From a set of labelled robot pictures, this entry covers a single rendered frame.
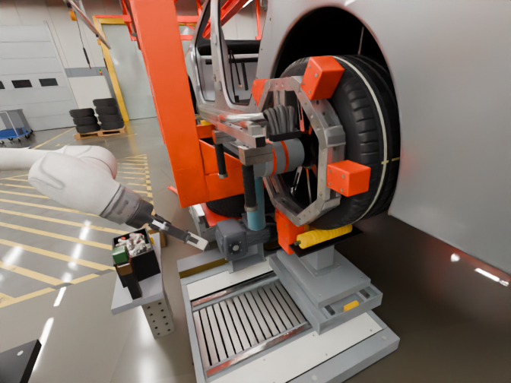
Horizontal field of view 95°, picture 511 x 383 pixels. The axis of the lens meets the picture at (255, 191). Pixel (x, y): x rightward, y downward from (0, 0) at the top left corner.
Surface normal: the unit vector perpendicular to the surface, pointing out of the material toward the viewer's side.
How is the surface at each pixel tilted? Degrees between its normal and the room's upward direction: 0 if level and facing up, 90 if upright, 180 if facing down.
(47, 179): 80
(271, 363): 0
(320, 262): 90
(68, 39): 90
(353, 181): 90
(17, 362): 0
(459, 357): 0
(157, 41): 90
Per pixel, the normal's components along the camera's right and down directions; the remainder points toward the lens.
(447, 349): -0.07, -0.91
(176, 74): 0.38, 0.36
